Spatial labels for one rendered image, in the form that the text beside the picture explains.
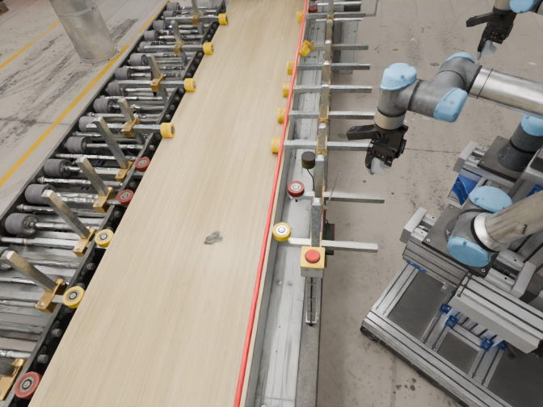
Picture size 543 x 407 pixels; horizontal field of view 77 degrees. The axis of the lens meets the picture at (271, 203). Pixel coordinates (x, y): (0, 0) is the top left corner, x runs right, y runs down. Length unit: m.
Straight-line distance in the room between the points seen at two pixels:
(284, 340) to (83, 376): 0.75
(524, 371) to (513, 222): 1.28
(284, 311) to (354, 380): 0.73
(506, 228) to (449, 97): 0.39
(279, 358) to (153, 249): 0.70
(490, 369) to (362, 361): 0.63
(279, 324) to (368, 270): 1.01
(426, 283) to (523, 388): 0.62
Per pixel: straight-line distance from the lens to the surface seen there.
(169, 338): 1.36
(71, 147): 2.42
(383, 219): 2.68
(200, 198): 1.66
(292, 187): 1.62
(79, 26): 5.16
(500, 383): 2.16
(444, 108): 0.88
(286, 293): 1.64
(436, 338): 2.09
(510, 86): 0.99
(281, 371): 1.54
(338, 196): 1.64
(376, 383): 2.19
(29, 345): 1.83
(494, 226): 1.09
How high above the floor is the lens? 2.12
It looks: 51 degrees down
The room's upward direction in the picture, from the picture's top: 8 degrees counter-clockwise
